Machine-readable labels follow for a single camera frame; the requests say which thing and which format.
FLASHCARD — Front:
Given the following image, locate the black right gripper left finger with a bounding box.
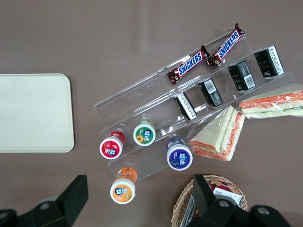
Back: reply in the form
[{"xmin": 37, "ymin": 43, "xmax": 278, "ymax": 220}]
[{"xmin": 0, "ymin": 175, "xmax": 89, "ymax": 227}]

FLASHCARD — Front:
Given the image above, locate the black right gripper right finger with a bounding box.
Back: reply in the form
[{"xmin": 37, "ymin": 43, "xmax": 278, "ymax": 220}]
[{"xmin": 187, "ymin": 174, "xmax": 292, "ymax": 227}]

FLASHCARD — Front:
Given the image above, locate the green gum bottle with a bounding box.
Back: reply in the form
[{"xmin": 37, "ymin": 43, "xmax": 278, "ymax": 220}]
[{"xmin": 133, "ymin": 119, "xmax": 156, "ymax": 147}]

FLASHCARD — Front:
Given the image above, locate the purple gum bottle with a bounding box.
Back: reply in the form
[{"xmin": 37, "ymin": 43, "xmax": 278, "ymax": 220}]
[{"xmin": 165, "ymin": 137, "xmax": 193, "ymax": 170}]

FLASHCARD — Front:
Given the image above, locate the orange gum bottle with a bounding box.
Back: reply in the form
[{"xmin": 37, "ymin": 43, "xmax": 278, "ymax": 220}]
[{"xmin": 109, "ymin": 167, "xmax": 138, "ymax": 204}]

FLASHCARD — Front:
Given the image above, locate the red gum bottle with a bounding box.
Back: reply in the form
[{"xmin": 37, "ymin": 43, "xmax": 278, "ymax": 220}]
[{"xmin": 99, "ymin": 131, "xmax": 126, "ymax": 160}]

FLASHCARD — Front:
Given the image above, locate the beige plastic tray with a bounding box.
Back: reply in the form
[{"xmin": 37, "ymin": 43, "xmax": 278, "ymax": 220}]
[{"xmin": 0, "ymin": 73, "xmax": 75, "ymax": 153}]

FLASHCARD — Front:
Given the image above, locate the oval wicker basket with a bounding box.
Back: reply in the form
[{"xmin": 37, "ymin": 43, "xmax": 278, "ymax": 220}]
[{"xmin": 170, "ymin": 174, "xmax": 249, "ymax": 227}]

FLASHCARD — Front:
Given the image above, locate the red white cookie box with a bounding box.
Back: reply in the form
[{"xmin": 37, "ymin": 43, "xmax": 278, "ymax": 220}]
[{"xmin": 179, "ymin": 179, "xmax": 247, "ymax": 227}]

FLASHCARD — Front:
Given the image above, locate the wrapped triangular sandwich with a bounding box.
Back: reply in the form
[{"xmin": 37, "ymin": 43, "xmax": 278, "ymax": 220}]
[
  {"xmin": 238, "ymin": 84, "xmax": 303, "ymax": 120},
  {"xmin": 188, "ymin": 105, "xmax": 245, "ymax": 162}
]

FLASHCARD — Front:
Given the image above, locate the small black carton box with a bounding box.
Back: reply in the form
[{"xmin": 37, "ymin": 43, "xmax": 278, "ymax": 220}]
[
  {"xmin": 227, "ymin": 60, "xmax": 256, "ymax": 91},
  {"xmin": 173, "ymin": 92, "xmax": 198, "ymax": 121},
  {"xmin": 254, "ymin": 45, "xmax": 285, "ymax": 78},
  {"xmin": 197, "ymin": 78, "xmax": 224, "ymax": 107}
]

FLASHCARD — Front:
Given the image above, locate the clear acrylic stepped rack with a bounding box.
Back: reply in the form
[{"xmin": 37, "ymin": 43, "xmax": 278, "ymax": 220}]
[{"xmin": 93, "ymin": 32, "xmax": 300, "ymax": 183}]

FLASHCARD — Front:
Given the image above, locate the Snickers chocolate bar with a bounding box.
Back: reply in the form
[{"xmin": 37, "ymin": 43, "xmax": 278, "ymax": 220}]
[
  {"xmin": 166, "ymin": 45, "xmax": 211, "ymax": 85},
  {"xmin": 206, "ymin": 23, "xmax": 246, "ymax": 70}
]

